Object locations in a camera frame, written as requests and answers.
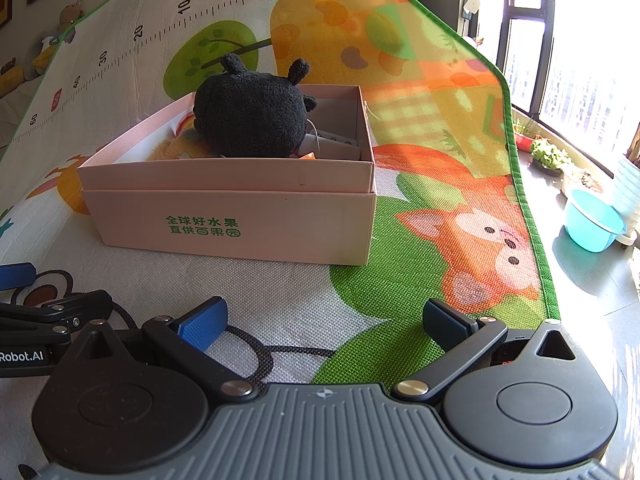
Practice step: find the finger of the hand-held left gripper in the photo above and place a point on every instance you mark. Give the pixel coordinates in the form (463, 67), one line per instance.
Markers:
(60, 315)
(15, 276)

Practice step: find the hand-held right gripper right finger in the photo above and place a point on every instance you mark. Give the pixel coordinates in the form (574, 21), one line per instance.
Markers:
(445, 325)

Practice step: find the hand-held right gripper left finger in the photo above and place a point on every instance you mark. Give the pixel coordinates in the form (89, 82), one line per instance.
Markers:
(205, 325)

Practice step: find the pink cardboard box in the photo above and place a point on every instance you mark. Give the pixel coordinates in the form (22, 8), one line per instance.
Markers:
(225, 245)

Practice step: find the small orange toy piece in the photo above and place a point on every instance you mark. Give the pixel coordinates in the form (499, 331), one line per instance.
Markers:
(308, 156)

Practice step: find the black plush toy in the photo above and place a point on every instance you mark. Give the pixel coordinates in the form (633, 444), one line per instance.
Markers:
(250, 110)

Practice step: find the teal plastic basin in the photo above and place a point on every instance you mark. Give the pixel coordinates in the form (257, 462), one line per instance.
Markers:
(592, 225)

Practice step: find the green potted plant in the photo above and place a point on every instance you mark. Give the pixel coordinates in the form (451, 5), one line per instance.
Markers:
(550, 157)

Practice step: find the red potted plant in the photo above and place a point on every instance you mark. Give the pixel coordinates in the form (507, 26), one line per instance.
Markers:
(524, 137)

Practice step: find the stack of pale blue buckets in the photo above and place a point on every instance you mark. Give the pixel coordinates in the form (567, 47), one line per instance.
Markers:
(629, 185)

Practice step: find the cartoon printed play mat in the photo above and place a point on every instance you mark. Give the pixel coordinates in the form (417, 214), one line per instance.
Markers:
(425, 85)

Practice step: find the brown background plush toy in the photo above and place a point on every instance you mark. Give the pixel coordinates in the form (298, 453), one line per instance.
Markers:
(70, 17)

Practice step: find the black window frame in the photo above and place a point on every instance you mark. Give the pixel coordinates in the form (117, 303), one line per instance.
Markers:
(545, 60)

